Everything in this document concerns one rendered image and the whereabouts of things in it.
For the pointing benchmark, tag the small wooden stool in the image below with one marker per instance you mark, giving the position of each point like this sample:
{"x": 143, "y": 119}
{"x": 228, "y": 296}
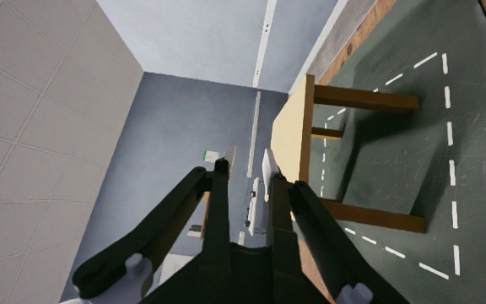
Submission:
{"x": 291, "y": 143}

